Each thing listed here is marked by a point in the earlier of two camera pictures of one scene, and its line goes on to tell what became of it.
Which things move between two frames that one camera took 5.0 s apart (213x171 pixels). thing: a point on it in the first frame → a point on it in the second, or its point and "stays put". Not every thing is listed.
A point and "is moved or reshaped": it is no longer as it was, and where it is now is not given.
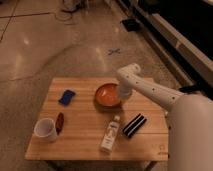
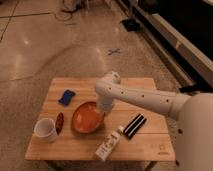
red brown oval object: x=59 y=123 stays put
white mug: x=46 y=128 stays put
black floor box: x=131 y=24 stays put
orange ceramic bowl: x=107 y=97 is moved or reshaped
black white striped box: x=134 y=125 stays put
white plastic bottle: x=110 y=135 → x=109 y=144
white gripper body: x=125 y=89 → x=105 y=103
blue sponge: x=66 y=97 stays put
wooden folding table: x=86 y=120 stays put
